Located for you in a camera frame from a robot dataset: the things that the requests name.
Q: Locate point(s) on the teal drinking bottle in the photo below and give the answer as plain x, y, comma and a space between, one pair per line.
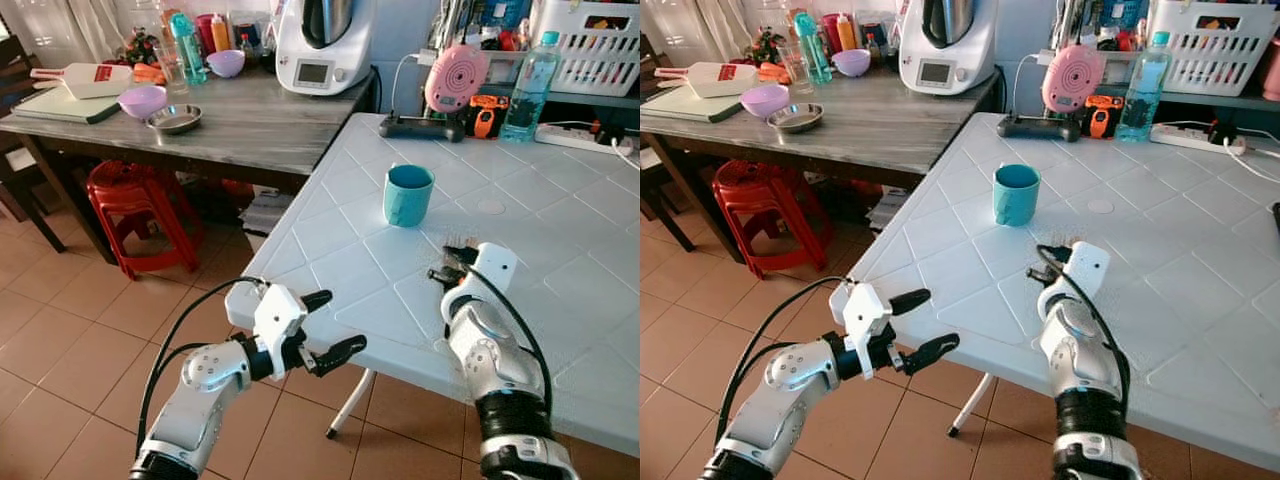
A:
813, 50
188, 50

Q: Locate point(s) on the white board with red label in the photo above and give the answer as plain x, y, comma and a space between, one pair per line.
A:
710, 79
85, 80

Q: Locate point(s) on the pale green cutting board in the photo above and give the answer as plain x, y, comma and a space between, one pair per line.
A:
685, 106
60, 108

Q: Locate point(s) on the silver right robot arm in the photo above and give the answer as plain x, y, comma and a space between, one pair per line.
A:
1080, 370
495, 370

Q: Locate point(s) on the black flat device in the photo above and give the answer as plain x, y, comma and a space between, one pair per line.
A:
1276, 218

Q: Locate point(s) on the orange sauce bottle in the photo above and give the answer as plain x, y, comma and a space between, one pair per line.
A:
220, 35
846, 33

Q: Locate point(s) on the white plastic laundry basket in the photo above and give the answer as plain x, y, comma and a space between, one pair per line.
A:
1215, 50
590, 50

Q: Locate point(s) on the white plastic folding table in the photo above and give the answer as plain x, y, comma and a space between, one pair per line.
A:
520, 220
1150, 250

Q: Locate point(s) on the white power strip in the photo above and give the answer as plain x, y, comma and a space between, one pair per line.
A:
1185, 136
575, 138

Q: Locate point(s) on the purple plastic bowl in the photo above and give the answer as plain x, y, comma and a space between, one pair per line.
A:
851, 63
142, 101
765, 100
226, 64

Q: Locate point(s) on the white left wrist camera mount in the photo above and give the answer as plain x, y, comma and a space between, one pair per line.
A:
866, 312
277, 312

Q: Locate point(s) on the stack of papers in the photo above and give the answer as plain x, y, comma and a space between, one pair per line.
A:
266, 212
888, 210

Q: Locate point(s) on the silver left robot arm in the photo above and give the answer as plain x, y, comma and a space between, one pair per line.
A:
200, 400
780, 400

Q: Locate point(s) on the grey wooden table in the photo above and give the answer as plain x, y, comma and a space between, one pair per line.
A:
260, 125
880, 125

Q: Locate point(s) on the orange plastic item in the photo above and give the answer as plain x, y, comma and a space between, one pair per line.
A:
774, 73
150, 73

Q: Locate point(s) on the red plastic stool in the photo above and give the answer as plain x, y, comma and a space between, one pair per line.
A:
140, 205
765, 205

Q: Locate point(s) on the dark wooden chair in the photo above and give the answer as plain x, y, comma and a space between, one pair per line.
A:
12, 150
655, 190

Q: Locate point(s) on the black plug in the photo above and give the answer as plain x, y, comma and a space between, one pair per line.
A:
607, 131
1224, 135

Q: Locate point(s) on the teal plastic cup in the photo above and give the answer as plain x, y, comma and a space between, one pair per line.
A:
409, 196
1017, 196

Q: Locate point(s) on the steel bowl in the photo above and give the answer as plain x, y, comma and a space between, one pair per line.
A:
795, 118
174, 119

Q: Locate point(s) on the white kitchen blender appliance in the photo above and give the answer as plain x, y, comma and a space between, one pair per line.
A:
325, 55
948, 55

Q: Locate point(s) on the red canister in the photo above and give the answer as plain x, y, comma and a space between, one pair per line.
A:
204, 32
829, 32

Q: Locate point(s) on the clear drinking glass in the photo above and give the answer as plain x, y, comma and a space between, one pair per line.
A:
794, 70
168, 72

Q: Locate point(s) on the small potted plant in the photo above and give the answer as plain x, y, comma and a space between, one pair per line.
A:
765, 46
140, 47

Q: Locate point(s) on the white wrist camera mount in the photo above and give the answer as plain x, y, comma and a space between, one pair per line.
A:
277, 312
1086, 266
866, 312
494, 268

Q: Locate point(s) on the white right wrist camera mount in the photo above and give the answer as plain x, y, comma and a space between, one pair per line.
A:
1086, 266
494, 268

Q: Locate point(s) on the pink plastic tub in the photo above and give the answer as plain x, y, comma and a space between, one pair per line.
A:
1272, 72

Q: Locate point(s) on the clear blue water bottle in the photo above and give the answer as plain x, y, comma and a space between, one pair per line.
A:
1142, 95
528, 95

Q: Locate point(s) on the pink round fan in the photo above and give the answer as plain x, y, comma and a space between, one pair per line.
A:
456, 78
1072, 78

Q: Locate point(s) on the orange and black tool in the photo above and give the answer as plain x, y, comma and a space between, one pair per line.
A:
1102, 116
488, 116

